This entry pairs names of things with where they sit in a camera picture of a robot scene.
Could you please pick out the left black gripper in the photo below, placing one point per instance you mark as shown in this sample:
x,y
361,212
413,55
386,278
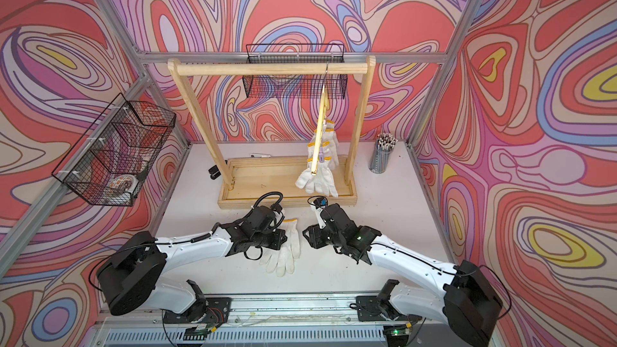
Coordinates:
x,y
279,234

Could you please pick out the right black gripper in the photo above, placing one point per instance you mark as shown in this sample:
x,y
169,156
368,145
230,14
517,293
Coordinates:
x,y
314,239

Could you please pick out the yellow curved clip hanger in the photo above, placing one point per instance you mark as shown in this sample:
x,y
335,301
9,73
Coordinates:
x,y
323,108

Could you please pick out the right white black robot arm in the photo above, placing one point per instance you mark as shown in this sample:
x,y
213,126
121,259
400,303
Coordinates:
x,y
458,295

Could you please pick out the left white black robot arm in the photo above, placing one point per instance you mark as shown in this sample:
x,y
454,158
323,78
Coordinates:
x,y
134,277

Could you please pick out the wooden hanging rack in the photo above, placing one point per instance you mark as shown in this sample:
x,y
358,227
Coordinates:
x,y
246,179

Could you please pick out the black object behind rack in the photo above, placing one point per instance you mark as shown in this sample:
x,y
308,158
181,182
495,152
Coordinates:
x,y
214,172

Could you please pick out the white stapler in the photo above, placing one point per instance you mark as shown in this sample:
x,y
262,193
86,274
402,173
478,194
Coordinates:
x,y
257,155

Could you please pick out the mesh pencil cup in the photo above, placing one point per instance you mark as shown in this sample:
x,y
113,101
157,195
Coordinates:
x,y
384,145

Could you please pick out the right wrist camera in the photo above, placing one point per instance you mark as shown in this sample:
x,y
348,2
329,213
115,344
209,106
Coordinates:
x,y
318,204

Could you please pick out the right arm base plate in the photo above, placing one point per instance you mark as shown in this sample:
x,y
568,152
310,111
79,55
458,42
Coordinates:
x,y
371,308

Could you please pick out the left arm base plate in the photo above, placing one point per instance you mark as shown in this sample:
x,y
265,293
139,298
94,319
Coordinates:
x,y
209,311

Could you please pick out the aluminium front rail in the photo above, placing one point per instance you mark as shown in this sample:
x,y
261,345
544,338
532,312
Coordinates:
x,y
313,319

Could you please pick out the side black wire basket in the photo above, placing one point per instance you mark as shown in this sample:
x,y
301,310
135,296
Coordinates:
x,y
128,137

